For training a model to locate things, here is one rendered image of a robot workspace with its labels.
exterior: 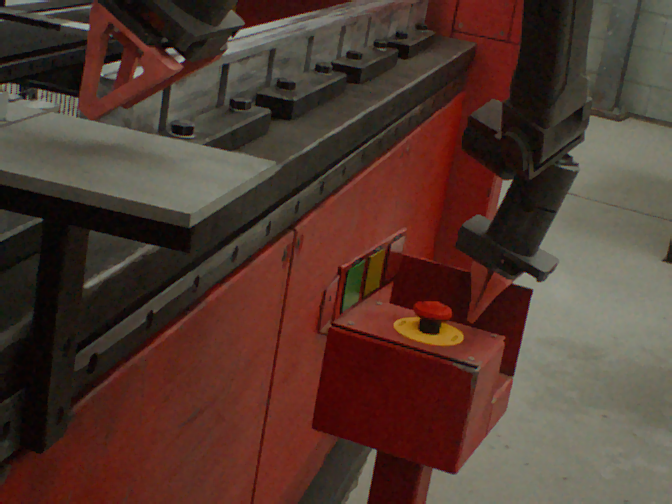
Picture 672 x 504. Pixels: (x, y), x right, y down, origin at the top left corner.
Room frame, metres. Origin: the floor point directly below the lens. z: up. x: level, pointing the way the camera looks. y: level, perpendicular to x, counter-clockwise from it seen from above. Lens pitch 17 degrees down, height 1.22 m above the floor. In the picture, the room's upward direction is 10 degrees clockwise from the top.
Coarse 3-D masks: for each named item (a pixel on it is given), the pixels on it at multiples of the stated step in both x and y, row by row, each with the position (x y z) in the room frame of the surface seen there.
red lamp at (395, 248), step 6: (402, 240) 1.39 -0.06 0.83; (390, 246) 1.36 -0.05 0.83; (396, 246) 1.38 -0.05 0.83; (390, 252) 1.36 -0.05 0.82; (396, 252) 1.38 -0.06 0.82; (390, 258) 1.36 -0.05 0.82; (396, 258) 1.38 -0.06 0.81; (390, 264) 1.37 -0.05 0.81; (396, 264) 1.39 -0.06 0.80; (390, 270) 1.37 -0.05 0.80; (396, 270) 1.39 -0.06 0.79; (390, 276) 1.37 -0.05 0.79; (384, 282) 1.36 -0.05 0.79
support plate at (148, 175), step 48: (0, 144) 0.85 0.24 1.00; (48, 144) 0.87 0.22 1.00; (96, 144) 0.89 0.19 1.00; (144, 144) 0.92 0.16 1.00; (192, 144) 0.95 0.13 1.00; (48, 192) 0.78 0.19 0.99; (96, 192) 0.77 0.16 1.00; (144, 192) 0.79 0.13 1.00; (192, 192) 0.81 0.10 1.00; (240, 192) 0.86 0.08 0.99
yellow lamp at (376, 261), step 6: (378, 252) 1.32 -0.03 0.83; (384, 252) 1.34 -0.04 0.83; (372, 258) 1.30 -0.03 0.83; (378, 258) 1.32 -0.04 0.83; (372, 264) 1.31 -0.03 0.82; (378, 264) 1.32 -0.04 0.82; (372, 270) 1.31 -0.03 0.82; (378, 270) 1.33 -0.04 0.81; (372, 276) 1.31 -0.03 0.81; (378, 276) 1.33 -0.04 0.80; (366, 282) 1.30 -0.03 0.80; (372, 282) 1.32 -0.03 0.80; (378, 282) 1.34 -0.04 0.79; (366, 288) 1.30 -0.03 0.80; (372, 288) 1.32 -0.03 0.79; (366, 294) 1.30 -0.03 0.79
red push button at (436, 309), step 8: (416, 304) 1.25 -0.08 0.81; (424, 304) 1.24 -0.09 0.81; (432, 304) 1.25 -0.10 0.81; (440, 304) 1.25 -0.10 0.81; (416, 312) 1.24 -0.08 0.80; (424, 312) 1.23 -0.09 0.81; (432, 312) 1.23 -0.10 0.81; (440, 312) 1.23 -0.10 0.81; (448, 312) 1.24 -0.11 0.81; (424, 320) 1.24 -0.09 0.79; (432, 320) 1.23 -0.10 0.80; (440, 320) 1.23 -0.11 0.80; (424, 328) 1.24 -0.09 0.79; (432, 328) 1.24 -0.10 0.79; (440, 328) 1.25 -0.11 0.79
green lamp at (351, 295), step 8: (360, 264) 1.27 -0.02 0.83; (352, 272) 1.25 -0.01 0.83; (360, 272) 1.27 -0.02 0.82; (352, 280) 1.25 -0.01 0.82; (360, 280) 1.28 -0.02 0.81; (352, 288) 1.26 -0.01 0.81; (344, 296) 1.24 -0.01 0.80; (352, 296) 1.26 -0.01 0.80; (344, 304) 1.24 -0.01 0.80; (352, 304) 1.26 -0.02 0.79
